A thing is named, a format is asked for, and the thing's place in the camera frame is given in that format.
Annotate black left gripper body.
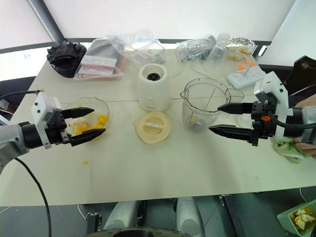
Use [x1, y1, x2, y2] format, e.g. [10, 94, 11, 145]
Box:
[45, 108, 73, 147]

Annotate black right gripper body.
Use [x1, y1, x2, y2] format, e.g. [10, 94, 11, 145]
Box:
[249, 102, 277, 147]

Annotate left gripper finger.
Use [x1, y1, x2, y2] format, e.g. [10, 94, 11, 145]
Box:
[61, 106, 95, 120]
[70, 128, 107, 148]

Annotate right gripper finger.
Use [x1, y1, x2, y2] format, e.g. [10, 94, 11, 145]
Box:
[208, 125, 255, 144]
[217, 102, 254, 115]

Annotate green cloth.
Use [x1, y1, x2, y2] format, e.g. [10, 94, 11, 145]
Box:
[271, 137, 310, 164]

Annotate cream blender lid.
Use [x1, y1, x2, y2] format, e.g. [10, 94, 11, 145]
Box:
[133, 111, 172, 145]

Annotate pale yellow-green vegetable scraps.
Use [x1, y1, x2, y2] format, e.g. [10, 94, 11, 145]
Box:
[289, 206, 316, 231]

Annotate person's bare hand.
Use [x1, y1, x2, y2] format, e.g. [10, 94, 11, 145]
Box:
[294, 141, 316, 160]

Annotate clear glass bowl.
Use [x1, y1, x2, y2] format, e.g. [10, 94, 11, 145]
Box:
[64, 96, 111, 142]

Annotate white power strip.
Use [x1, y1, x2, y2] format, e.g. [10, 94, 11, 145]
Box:
[226, 67, 268, 89]

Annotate clear blender jar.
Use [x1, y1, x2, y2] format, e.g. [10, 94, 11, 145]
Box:
[180, 78, 244, 134]

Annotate orange small plug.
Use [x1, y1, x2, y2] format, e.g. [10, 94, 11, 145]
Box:
[236, 61, 255, 72]

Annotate clear plastic bowl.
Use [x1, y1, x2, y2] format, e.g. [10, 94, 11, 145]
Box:
[200, 45, 260, 76]

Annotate clear bag with red packets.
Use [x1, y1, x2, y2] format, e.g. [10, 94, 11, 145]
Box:
[73, 38, 125, 81]

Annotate black crumpled plastic bag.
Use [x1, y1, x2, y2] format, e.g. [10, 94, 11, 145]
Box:
[46, 41, 88, 79]

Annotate foil tray with food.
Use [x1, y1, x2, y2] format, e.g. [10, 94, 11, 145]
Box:
[226, 37, 258, 54]

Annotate clear narrow plastic package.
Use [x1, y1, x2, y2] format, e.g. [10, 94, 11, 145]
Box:
[205, 32, 231, 63]

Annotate black chair back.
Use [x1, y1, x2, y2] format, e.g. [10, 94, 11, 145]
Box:
[285, 56, 316, 96]

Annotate clear bag with dark parts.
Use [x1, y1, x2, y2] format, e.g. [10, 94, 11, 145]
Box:
[176, 34, 218, 63]

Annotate white blender base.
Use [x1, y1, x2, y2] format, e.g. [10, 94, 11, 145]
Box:
[137, 63, 172, 112]

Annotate silver robot leg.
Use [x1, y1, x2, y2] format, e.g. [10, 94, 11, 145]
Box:
[103, 200, 139, 231]
[176, 197, 206, 237]

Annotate clear crumpled plastic bag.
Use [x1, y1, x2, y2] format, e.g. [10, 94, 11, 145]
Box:
[105, 29, 166, 64]

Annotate green plastic bin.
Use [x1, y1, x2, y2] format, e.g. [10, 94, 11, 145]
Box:
[276, 199, 316, 237]

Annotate dark rounded robot part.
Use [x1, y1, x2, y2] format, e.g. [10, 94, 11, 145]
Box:
[85, 227, 199, 237]

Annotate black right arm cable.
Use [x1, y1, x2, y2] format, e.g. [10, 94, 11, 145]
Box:
[268, 112, 316, 130]

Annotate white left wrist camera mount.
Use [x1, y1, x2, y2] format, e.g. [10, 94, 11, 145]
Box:
[31, 91, 63, 150]

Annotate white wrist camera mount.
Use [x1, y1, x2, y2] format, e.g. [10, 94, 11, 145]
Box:
[31, 91, 63, 150]
[254, 71, 295, 139]

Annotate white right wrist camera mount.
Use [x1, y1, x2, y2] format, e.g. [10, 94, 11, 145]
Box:
[254, 71, 295, 139]

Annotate thin white cable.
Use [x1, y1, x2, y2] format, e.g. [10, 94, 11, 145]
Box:
[169, 61, 232, 87]

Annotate black table frame bar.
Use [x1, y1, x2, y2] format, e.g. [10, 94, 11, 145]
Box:
[219, 194, 246, 237]

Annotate black metal table bracket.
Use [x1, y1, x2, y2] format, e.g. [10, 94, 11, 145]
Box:
[85, 213, 103, 235]

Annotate grey slanted window post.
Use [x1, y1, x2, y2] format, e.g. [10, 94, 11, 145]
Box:
[26, 0, 66, 45]

